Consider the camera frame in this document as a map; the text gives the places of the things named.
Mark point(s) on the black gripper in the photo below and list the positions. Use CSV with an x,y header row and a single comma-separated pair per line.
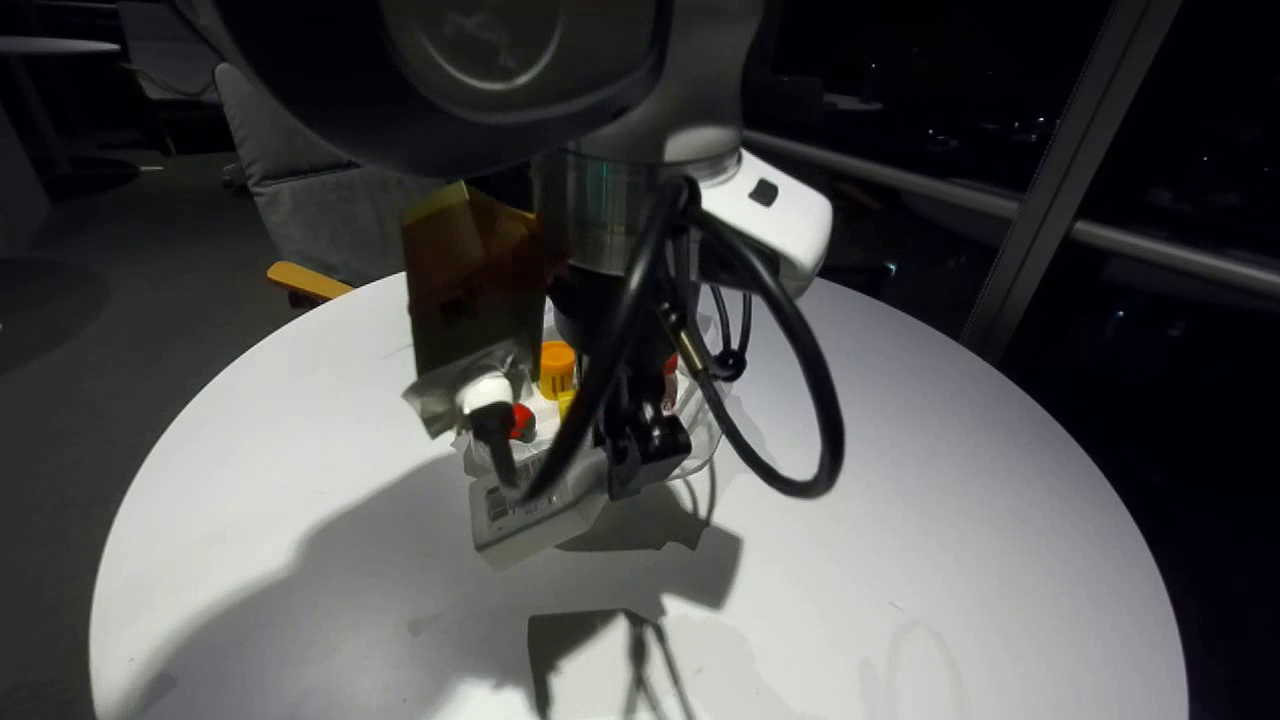
x,y
653,374

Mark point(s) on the robot arm white silver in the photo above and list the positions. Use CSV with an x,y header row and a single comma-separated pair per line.
x,y
464,82

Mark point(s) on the white plastic bag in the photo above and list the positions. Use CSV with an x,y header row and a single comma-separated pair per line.
x,y
549,323

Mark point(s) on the tub with red lid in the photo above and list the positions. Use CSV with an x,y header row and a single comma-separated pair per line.
x,y
520,427

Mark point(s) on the grey armchair wooden armrests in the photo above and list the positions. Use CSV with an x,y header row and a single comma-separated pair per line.
x,y
314,200

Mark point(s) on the metal window railing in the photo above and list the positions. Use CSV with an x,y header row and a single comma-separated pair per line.
x,y
1172,254

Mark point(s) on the background side table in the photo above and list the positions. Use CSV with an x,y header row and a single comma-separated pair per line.
x,y
61,46

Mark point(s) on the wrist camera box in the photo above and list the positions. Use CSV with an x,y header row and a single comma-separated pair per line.
x,y
464,282

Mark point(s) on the slanted grey window post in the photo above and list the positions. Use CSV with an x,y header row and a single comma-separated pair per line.
x,y
1071,175

